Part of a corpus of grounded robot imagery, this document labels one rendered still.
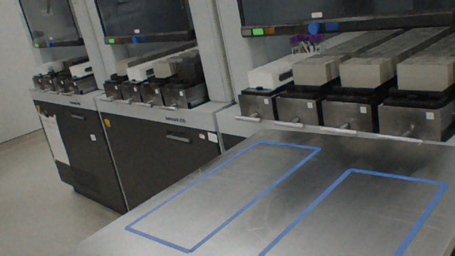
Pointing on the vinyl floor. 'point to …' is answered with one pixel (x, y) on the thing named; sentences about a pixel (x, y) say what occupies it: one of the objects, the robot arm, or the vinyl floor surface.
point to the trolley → (297, 202)
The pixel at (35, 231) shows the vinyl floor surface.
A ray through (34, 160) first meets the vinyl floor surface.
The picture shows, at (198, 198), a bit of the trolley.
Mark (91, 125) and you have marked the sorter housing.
